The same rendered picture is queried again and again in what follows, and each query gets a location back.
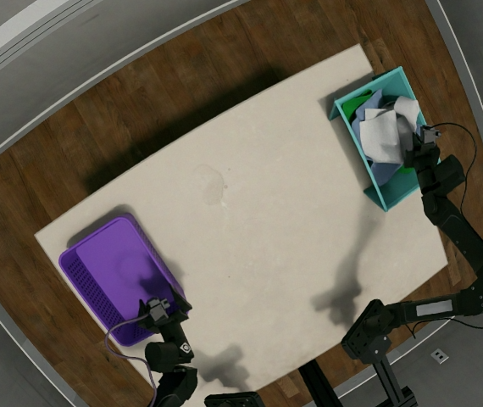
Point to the white textured towel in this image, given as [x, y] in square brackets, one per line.
[387, 132]

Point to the green towel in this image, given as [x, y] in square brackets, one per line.
[349, 108]

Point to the blue-grey towel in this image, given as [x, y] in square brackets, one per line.
[382, 172]

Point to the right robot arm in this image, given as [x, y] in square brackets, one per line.
[434, 185]

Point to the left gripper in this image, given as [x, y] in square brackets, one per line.
[170, 324]

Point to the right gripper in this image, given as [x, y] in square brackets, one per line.
[423, 155]

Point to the teal plastic tub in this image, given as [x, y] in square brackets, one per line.
[394, 83]

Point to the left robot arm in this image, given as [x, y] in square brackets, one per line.
[178, 382]

